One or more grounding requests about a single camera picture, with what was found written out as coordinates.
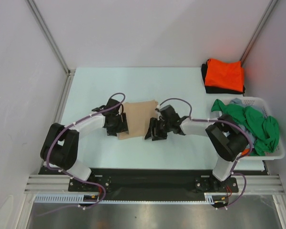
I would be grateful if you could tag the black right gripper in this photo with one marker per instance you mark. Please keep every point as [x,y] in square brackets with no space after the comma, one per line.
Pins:
[156,129]

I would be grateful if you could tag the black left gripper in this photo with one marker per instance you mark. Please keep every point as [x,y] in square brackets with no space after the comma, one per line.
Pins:
[122,127]

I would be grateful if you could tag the beige t shirt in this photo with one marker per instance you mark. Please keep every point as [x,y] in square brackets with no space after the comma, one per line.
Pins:
[138,117]

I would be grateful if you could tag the white plastic laundry basket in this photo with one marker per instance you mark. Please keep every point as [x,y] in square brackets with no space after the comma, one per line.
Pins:
[261,104]

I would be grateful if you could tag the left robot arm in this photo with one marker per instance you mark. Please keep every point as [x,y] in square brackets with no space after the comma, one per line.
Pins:
[61,144]

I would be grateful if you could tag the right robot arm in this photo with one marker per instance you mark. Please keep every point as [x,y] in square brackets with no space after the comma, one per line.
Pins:
[226,136]

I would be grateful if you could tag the folded black t shirt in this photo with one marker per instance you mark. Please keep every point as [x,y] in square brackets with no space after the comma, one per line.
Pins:
[213,89]

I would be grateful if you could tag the orange t shirt in basket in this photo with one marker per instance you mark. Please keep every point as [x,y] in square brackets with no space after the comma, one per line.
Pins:
[246,152]

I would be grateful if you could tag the folded orange t shirt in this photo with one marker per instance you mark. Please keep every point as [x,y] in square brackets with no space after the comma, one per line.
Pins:
[225,75]

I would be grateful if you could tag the light blue t shirt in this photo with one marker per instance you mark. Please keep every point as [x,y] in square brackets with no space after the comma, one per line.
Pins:
[239,102]

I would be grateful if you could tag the green t shirt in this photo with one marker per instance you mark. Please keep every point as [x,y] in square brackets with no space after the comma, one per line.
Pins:
[264,128]

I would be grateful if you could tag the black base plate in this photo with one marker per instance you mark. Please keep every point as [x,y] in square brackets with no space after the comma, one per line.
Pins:
[153,185]

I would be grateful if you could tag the white slotted cable duct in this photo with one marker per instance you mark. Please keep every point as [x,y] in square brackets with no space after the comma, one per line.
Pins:
[82,199]

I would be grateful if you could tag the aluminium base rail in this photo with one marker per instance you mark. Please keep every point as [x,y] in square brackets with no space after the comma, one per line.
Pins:
[60,184]

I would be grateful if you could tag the left aluminium frame post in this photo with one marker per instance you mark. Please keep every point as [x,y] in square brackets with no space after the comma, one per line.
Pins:
[33,7]

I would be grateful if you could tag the aluminium frame post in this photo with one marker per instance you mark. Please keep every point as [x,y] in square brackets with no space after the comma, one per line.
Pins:
[259,28]
[33,7]

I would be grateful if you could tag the right aluminium frame post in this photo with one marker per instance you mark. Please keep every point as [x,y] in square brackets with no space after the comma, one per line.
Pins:
[259,28]

